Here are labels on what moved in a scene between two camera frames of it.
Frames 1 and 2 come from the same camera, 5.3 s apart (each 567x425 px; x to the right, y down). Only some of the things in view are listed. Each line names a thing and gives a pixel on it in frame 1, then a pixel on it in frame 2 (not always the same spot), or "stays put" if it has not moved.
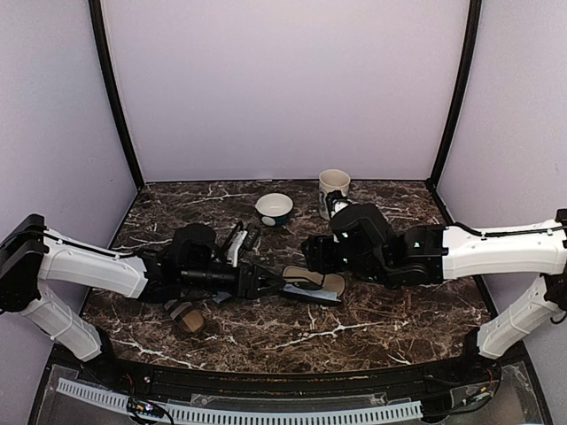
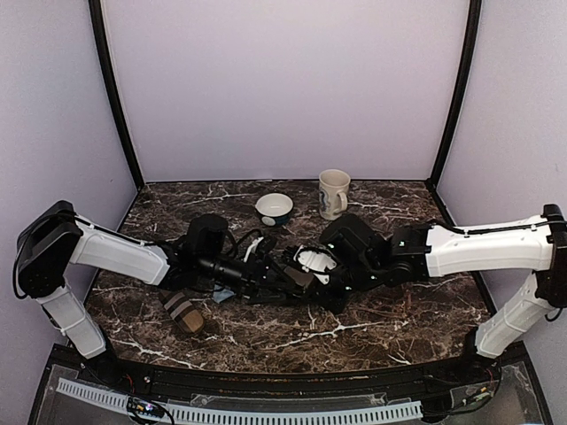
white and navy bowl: [275, 208] stays put
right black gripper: [318, 256] -> [335, 303]
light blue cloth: [221, 296] stays put
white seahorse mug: [332, 180] stays put
